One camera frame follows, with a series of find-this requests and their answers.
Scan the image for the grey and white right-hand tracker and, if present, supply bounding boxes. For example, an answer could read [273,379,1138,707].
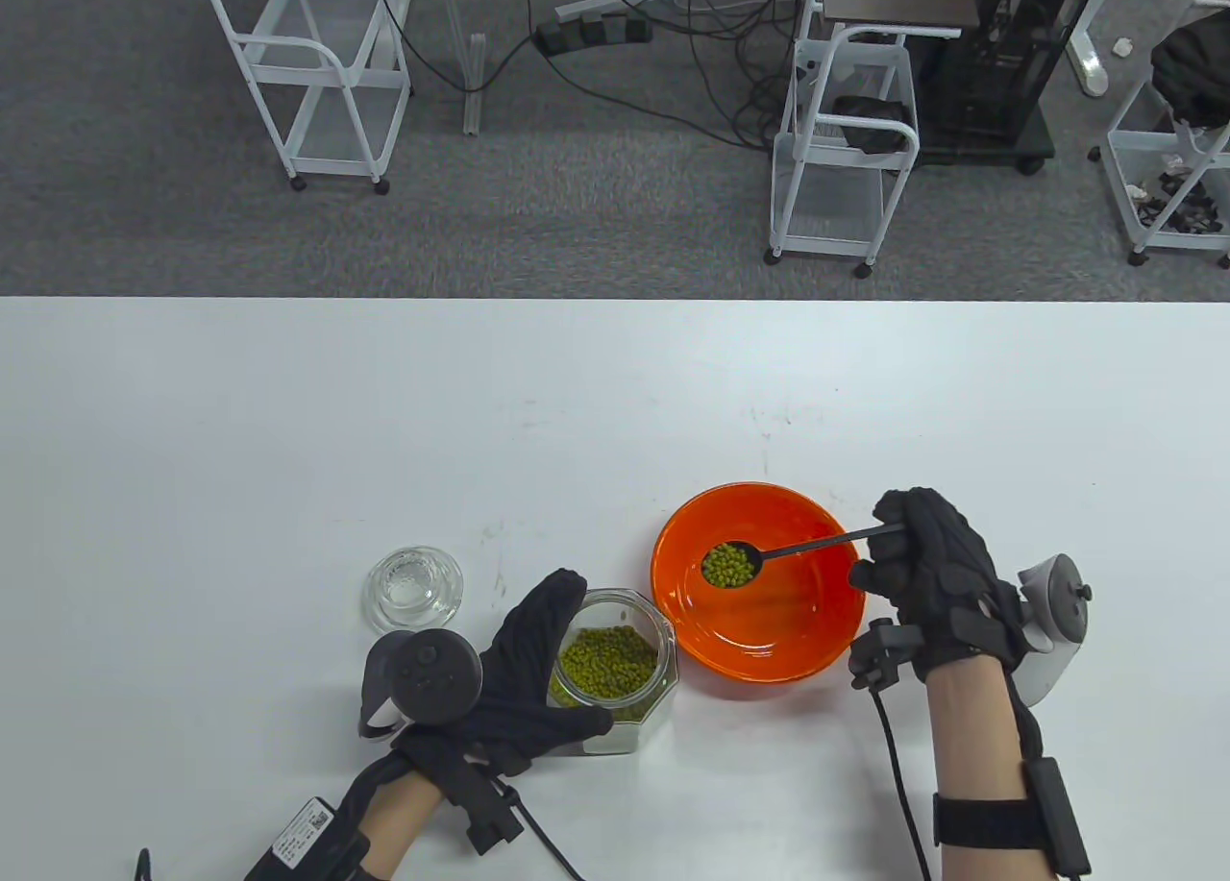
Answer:
[1012,554,1095,708]

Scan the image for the black pouch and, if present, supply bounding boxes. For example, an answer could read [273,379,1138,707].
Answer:
[829,95,911,159]

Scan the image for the person's left forearm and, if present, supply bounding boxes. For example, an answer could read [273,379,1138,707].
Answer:
[357,771,453,881]

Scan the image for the white power strip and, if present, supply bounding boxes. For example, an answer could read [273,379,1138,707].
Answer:
[553,0,666,23]

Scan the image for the white desk leg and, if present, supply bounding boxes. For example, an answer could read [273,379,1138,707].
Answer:
[1065,0,1127,100]

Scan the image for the person's right forearm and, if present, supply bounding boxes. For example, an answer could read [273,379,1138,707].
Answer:
[925,652,1060,881]

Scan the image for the hexagonal glass jar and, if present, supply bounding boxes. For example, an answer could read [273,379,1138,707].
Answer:
[546,588,679,756]

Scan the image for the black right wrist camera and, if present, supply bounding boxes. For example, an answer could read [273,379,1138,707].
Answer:
[849,621,926,693]

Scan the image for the clear acrylic strip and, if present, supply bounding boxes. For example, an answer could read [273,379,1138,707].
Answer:
[459,0,484,138]

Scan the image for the person's left hand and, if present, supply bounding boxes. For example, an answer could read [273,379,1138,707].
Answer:
[392,569,616,778]

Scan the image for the white cart with black parts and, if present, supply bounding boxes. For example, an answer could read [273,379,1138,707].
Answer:
[1089,50,1230,269]

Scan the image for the black left wrist camera cable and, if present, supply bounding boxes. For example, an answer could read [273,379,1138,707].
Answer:
[504,793,589,881]

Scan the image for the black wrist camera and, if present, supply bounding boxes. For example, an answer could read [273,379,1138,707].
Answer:
[849,621,926,693]
[444,761,527,855]

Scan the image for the white cart with black pouch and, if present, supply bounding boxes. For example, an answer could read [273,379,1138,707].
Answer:
[765,24,922,279]

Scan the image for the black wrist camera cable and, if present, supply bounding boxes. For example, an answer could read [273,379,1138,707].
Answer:
[504,793,589,881]
[868,687,935,881]

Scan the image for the orange bowl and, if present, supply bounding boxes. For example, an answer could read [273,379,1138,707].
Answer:
[651,482,864,686]

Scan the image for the black power strip with plugs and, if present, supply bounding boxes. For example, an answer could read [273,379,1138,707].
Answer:
[534,12,655,57]

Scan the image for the round glass jar lid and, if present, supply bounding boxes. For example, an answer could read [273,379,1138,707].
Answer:
[362,547,465,633]

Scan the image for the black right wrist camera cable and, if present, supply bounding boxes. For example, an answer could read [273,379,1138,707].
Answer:
[868,687,935,881]

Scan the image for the tangle of black floor cables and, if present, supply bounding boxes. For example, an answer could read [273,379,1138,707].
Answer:
[524,0,824,150]

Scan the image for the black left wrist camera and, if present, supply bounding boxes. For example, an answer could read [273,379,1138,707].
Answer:
[444,761,527,855]

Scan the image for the black spoon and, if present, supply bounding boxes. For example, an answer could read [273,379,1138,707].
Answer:
[700,524,906,592]

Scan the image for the green mung beans on spoon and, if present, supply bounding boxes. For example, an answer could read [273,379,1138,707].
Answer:
[702,544,755,589]

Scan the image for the long black floor cable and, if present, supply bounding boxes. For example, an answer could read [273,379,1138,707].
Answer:
[368,0,541,92]

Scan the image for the black equipment rack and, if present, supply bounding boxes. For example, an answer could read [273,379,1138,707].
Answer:
[908,0,1108,174]

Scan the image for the black bag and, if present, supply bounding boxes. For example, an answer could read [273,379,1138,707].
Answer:
[1150,12,1230,130]

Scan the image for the black and white left-hand tracker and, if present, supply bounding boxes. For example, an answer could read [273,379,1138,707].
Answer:
[357,628,484,746]

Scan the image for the person's right hand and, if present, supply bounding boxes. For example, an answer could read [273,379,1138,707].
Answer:
[849,487,1031,686]

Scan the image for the white empty wire cart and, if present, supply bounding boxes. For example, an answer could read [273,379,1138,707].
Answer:
[196,0,420,196]

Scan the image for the black left forearm sensor box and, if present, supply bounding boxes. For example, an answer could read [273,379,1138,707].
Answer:
[243,795,372,881]

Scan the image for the green mung beans in jar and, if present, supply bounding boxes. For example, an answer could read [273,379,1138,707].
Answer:
[550,626,660,719]

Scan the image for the pile of black parts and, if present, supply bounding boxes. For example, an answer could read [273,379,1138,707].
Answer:
[1127,168,1228,235]

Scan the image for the black right forearm strap unit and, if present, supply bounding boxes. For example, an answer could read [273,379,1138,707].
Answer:
[932,758,1094,878]

